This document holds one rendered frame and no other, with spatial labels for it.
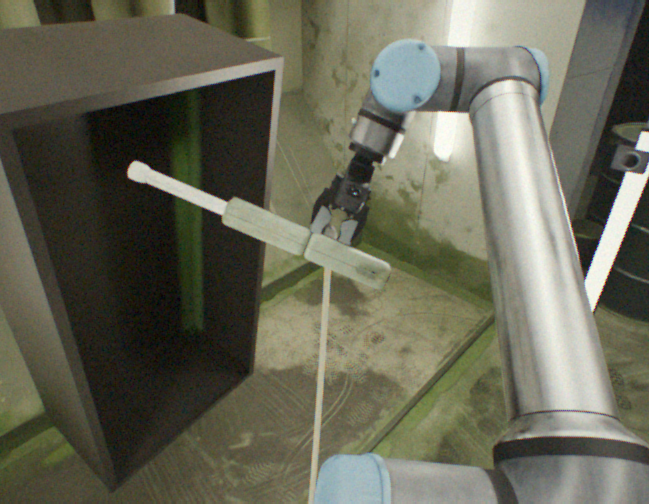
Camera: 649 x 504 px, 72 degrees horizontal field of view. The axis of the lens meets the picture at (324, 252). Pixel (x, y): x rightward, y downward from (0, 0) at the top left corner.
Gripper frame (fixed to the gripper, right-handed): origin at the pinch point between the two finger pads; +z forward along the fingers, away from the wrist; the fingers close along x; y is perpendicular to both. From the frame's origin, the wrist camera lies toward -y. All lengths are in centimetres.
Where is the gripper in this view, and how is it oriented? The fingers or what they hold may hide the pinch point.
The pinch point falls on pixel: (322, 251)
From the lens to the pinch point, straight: 83.1
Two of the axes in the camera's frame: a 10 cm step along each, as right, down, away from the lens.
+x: -9.1, -4.1, -0.7
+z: -4.1, 8.7, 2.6
